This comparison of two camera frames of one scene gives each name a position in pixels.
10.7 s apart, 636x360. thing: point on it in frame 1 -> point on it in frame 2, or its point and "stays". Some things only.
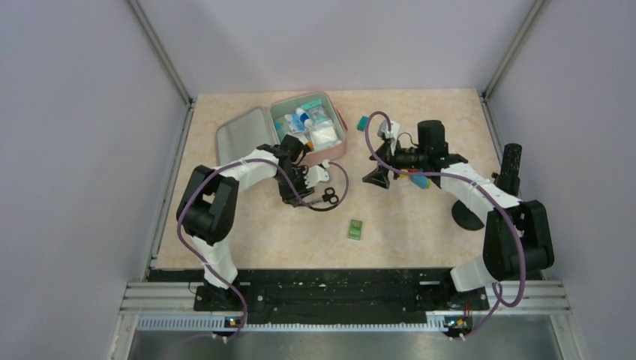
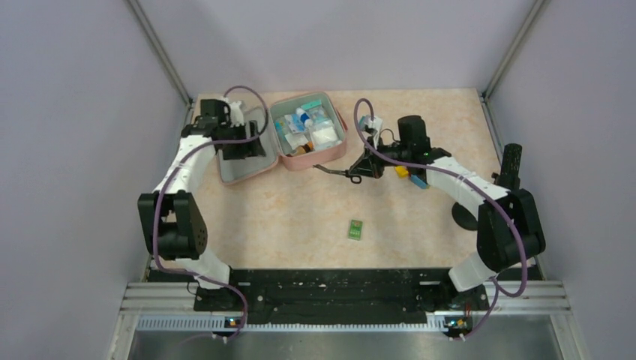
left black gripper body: x=292 y=185 -> x=238 y=150
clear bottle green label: x=304 y=118 stays
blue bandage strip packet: x=295 y=122 stays
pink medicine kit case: x=310 y=116 stays
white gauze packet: x=324 y=137 stays
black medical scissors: x=329 y=195 -> x=355 y=179
